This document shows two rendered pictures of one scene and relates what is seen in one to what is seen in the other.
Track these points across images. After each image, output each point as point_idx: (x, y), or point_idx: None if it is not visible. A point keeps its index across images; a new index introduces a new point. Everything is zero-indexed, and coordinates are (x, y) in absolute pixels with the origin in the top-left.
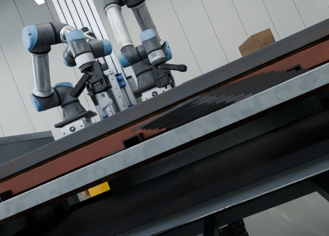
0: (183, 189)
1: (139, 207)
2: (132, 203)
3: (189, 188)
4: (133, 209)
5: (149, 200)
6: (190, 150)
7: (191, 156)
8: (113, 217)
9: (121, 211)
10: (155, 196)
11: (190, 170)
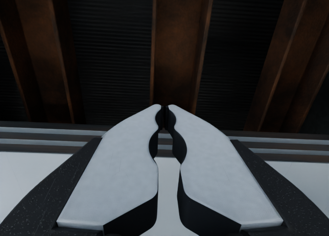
0: (90, 111)
1: (75, 52)
2: (132, 25)
3: (86, 118)
4: (81, 39)
5: (104, 62)
6: (318, 133)
7: (310, 123)
8: (71, 3)
9: (97, 11)
10: (113, 72)
11: (221, 116)
